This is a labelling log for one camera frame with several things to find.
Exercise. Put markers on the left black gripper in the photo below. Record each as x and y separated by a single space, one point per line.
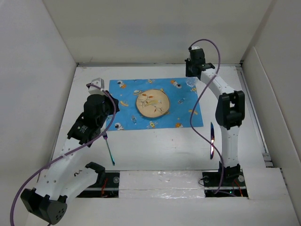
107 99

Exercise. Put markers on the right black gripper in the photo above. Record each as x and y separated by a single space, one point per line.
188 73

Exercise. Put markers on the clear drinking glass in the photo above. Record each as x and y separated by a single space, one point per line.
191 81

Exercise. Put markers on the blue space-print cloth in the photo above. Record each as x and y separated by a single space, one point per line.
182 99

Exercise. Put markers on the round bird-pattern plate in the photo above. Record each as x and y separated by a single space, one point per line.
152 103

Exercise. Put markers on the iridescent knife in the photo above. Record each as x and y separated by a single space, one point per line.
212 137

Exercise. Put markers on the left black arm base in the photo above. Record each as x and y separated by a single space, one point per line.
105 188

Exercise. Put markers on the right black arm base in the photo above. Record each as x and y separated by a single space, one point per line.
231 184

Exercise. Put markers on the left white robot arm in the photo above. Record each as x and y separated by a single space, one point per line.
47 193

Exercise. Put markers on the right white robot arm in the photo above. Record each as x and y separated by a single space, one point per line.
230 110

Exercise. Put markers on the iridescent fork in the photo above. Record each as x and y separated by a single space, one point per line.
105 137

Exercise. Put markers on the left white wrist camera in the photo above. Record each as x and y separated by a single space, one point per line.
96 86

